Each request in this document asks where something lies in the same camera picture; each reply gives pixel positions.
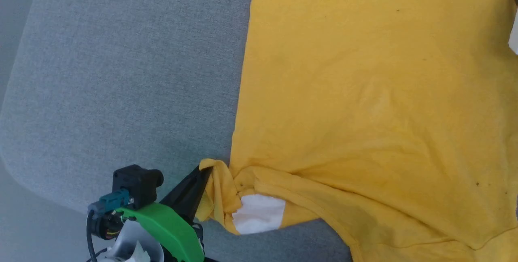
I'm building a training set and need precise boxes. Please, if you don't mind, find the black round cable plug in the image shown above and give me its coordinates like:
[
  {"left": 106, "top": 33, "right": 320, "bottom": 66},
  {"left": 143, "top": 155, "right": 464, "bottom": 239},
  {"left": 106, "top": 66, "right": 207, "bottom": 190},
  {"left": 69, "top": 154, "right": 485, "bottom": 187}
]
[{"left": 89, "top": 213, "right": 124, "bottom": 241}]

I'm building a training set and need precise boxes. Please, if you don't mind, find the teal cable connector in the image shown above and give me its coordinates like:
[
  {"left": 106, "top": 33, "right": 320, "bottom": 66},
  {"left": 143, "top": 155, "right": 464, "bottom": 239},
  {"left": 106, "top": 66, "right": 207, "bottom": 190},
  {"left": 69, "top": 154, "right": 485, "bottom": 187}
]
[{"left": 88, "top": 189, "right": 134, "bottom": 216}]

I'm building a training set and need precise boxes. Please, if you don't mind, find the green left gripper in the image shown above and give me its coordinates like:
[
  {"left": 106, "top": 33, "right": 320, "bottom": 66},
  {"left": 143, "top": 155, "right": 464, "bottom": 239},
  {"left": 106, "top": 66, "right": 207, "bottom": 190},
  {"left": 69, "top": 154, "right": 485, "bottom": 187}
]
[{"left": 117, "top": 166, "right": 213, "bottom": 262}]

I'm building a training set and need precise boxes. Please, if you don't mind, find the white paper tag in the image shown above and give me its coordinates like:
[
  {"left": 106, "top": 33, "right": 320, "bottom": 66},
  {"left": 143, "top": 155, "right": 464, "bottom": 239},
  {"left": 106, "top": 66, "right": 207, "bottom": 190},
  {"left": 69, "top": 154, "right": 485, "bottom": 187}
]
[{"left": 121, "top": 240, "right": 153, "bottom": 262}]

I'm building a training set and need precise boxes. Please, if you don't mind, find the yellow t-shirt garment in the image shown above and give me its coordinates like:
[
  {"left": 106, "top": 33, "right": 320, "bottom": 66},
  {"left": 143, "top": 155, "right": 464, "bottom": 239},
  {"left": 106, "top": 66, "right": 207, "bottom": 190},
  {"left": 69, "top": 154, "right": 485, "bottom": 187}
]
[{"left": 195, "top": 0, "right": 518, "bottom": 262}]

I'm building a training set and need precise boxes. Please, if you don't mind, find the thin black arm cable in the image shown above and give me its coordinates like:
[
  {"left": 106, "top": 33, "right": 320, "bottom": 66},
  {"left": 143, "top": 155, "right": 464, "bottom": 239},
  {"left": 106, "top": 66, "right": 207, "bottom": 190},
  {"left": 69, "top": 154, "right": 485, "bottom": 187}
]
[{"left": 85, "top": 209, "right": 100, "bottom": 262}]

